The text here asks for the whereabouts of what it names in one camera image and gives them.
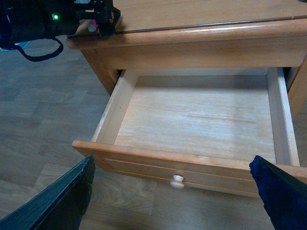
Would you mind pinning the round wooden drawer knob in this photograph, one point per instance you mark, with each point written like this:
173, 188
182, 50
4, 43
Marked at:
177, 181

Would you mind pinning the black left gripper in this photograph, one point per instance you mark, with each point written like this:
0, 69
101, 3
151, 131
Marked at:
28, 20

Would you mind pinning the wooden top drawer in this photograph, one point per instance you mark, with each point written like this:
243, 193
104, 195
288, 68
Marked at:
206, 125

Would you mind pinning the pink marker with white cap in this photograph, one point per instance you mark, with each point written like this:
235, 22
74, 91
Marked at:
92, 26

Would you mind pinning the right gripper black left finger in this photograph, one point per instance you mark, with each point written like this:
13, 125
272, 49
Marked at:
60, 206

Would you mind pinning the wooden nightstand cabinet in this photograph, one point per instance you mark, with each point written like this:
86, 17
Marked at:
203, 33

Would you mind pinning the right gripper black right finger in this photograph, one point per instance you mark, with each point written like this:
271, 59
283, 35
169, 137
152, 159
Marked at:
284, 196

